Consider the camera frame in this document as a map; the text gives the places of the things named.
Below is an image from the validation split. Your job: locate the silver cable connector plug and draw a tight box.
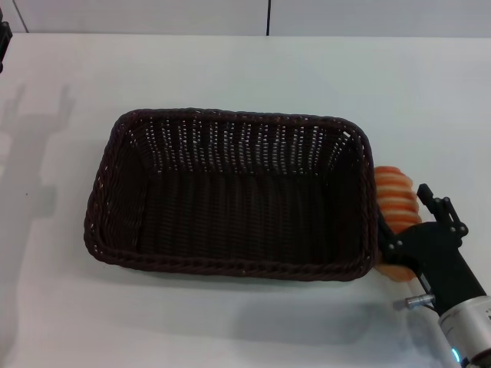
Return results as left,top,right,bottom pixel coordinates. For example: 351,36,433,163
393,292,436,311

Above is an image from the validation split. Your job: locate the orange striped bread roll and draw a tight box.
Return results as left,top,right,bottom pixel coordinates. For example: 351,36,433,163
374,165,423,283

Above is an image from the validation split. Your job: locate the dark brown woven basket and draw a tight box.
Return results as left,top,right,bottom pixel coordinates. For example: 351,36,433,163
82,108,381,284

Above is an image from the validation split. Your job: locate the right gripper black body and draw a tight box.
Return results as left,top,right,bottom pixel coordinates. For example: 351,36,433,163
382,221,486,316

